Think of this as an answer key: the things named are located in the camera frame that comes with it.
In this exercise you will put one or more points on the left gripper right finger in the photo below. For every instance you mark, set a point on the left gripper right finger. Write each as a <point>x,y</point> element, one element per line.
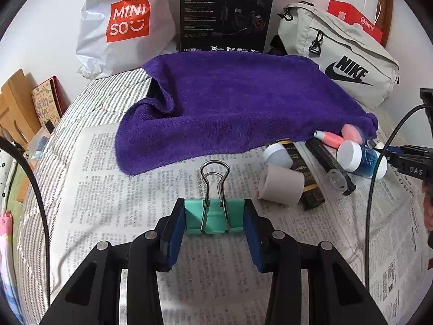
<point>274,251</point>

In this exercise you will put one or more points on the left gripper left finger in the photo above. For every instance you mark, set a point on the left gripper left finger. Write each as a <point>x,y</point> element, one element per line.
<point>152,252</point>

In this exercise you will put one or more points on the blue white cylinder bottle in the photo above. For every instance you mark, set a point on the blue white cylinder bottle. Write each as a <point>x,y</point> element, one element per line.
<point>359,160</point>

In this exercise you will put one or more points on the mint green binder clip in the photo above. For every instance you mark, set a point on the mint green binder clip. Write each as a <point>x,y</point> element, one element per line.
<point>214,216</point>

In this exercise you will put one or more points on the white tape roll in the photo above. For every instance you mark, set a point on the white tape roll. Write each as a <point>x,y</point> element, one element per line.
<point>280,185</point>

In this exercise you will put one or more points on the black gold rectangular box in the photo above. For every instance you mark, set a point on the black gold rectangular box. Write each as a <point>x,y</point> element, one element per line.
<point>312,197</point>

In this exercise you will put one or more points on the clear plastic cap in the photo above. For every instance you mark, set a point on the clear plastic cap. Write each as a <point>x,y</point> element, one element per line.
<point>337,180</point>

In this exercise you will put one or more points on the black rectangular bar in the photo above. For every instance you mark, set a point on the black rectangular bar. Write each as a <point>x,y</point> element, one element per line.
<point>328,162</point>

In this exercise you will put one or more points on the pink tube white cap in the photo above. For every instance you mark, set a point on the pink tube white cap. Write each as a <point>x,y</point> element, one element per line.
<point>330,139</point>

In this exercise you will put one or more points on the small white cap bottle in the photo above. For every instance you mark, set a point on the small white cap bottle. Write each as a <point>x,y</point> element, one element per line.
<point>277,155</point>

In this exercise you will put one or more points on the right hand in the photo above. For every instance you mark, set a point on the right hand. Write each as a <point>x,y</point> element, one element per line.
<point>428,207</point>

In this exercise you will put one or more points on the newspaper sheet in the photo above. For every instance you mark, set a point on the newspaper sheet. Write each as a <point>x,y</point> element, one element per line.
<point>378,228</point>

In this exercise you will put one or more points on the grey Nike waist bag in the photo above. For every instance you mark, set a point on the grey Nike waist bag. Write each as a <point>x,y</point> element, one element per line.
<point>345,53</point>

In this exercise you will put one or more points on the wooden bedside table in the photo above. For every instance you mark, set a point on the wooden bedside table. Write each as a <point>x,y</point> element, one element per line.
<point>25,183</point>

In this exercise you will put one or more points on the pink striped cloth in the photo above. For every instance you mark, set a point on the pink striped cloth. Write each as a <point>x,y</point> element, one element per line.
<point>8,280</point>

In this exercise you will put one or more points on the purple towel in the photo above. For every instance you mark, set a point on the purple towel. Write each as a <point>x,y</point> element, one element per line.
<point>215,102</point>

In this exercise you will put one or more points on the striped mattress cover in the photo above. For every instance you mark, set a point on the striped mattress cover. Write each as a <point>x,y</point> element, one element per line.
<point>101,102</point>

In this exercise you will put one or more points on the clear plastic box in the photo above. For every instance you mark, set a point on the clear plastic box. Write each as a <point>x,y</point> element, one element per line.
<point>37,144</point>

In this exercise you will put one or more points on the white patterned bedding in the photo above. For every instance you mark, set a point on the white patterned bedding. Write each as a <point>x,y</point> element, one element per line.
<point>7,170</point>

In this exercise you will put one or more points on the patterned book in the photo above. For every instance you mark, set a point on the patterned book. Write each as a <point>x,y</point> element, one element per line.
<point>48,103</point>

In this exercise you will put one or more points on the white Miniso plastic bag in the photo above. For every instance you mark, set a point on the white Miniso plastic bag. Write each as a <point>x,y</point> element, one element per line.
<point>120,35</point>

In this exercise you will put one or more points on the black headset box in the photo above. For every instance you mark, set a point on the black headset box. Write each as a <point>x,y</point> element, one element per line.
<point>224,25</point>

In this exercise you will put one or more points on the wooden door frame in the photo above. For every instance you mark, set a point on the wooden door frame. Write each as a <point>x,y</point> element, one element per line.
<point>384,19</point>

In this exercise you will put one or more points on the red paper bag white handles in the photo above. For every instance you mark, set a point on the red paper bag white handles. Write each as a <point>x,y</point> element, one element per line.
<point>348,13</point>

